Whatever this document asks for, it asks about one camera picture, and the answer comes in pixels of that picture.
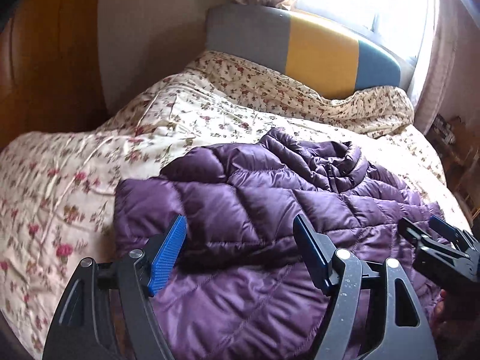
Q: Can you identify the purple quilted down jacket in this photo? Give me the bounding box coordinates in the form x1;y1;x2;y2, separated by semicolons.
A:
114;129;441;359

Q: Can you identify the person's right hand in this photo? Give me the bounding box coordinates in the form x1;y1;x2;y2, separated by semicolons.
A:
430;290;479;339

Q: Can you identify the cluttered wooden side shelf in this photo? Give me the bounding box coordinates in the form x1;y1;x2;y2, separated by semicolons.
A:
427;114;479;220

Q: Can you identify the small-flower floral duvet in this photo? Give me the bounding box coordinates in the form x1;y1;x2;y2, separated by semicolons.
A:
184;50;414;138

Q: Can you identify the large-flower floral quilt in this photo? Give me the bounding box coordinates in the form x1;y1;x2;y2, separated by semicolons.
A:
1;71;469;359

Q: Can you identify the pink curtain right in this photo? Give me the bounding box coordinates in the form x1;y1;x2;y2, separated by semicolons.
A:
408;0;479;135

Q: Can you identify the grey yellow blue headboard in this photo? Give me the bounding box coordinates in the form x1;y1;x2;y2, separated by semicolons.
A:
206;4;401;99

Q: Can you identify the wooden wardrobe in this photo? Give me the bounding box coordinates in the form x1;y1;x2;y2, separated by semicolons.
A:
1;0;108;146

